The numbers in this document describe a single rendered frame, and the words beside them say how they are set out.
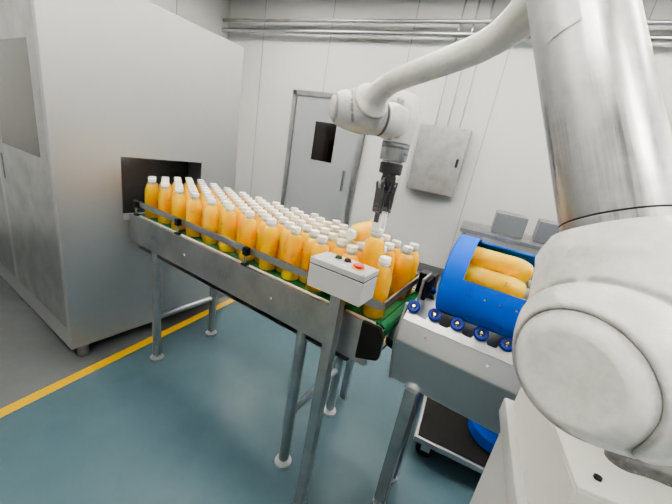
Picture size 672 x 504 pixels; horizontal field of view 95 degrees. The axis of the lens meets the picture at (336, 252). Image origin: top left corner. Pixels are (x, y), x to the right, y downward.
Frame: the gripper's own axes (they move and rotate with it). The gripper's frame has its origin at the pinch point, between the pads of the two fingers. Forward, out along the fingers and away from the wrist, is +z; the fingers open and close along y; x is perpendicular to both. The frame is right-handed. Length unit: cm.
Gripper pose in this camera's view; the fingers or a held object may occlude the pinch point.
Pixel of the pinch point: (379, 222)
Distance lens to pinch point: 108.7
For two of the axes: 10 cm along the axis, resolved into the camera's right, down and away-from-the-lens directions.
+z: -1.7, 9.4, 3.0
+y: 5.3, -1.7, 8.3
